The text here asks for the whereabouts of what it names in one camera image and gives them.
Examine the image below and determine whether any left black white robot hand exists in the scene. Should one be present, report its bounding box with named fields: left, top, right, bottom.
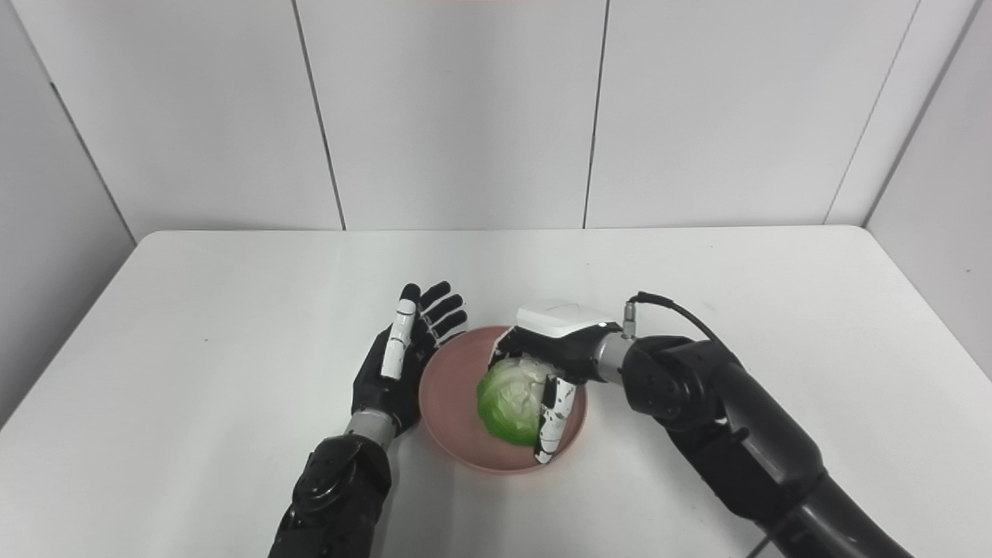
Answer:
left=351, top=281, right=469, bottom=437

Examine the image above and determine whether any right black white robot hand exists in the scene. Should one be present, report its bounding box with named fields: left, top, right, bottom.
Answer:
left=487, top=300, right=623, bottom=465

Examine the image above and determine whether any pink round plate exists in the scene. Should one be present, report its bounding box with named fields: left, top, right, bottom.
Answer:
left=418, top=325, right=587, bottom=475

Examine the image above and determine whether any green white cabbage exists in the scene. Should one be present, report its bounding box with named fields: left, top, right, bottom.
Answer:
left=476, top=356, right=553, bottom=447

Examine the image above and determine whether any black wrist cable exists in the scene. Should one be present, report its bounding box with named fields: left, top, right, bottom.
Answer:
left=622, top=291, right=728, bottom=347

